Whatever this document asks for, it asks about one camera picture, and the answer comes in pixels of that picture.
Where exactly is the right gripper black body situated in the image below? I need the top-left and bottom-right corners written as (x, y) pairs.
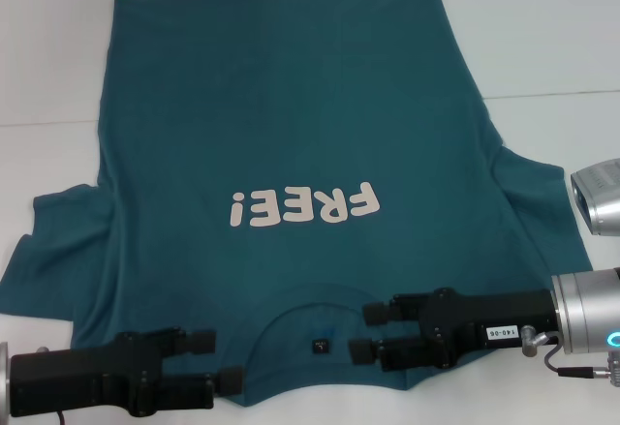
top-left (418, 287), bottom-right (559, 371)

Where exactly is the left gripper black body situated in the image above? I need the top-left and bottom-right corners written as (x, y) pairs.
top-left (9, 330), bottom-right (167, 419)

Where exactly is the teal T-shirt with FREE print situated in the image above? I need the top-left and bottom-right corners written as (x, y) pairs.
top-left (0, 0), bottom-right (595, 414)

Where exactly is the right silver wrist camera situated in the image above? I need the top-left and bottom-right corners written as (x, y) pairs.
top-left (570, 157), bottom-right (620, 238)

